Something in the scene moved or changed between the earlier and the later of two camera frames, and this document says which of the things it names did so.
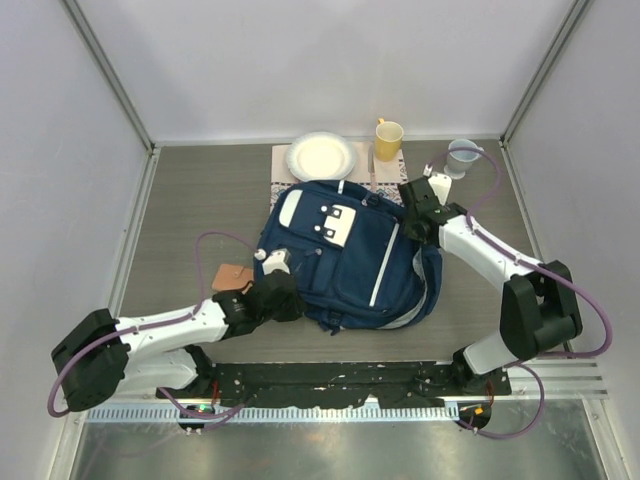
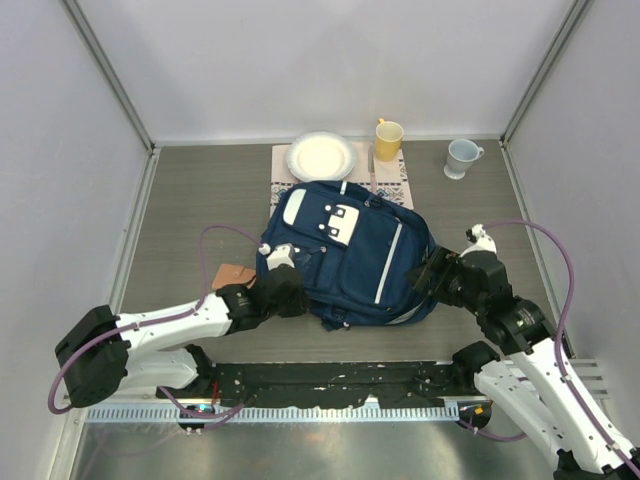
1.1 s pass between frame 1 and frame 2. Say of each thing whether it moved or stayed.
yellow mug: stayed
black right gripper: moved
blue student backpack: stayed
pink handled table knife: stayed
